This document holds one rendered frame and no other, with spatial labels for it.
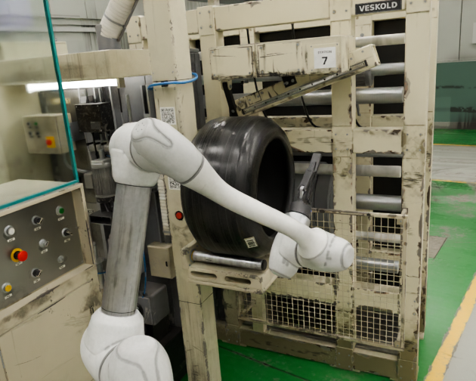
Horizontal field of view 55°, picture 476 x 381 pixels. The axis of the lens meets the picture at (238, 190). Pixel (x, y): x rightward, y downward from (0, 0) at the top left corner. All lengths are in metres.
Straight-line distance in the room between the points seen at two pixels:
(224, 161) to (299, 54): 0.58
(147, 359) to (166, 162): 0.49
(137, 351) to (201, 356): 1.19
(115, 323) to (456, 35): 10.19
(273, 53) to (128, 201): 1.01
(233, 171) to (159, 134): 0.58
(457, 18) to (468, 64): 0.97
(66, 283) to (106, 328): 0.69
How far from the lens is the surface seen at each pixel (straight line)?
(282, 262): 1.46
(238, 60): 2.09
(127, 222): 1.31
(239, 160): 1.68
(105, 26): 2.53
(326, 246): 1.35
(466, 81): 10.88
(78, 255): 2.12
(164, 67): 1.98
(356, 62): 2.07
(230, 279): 1.99
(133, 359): 1.22
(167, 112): 1.99
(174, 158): 1.16
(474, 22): 10.93
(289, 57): 2.00
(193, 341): 2.37
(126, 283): 1.35
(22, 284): 1.95
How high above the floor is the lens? 1.70
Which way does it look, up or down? 16 degrees down
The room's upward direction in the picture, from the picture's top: 4 degrees counter-clockwise
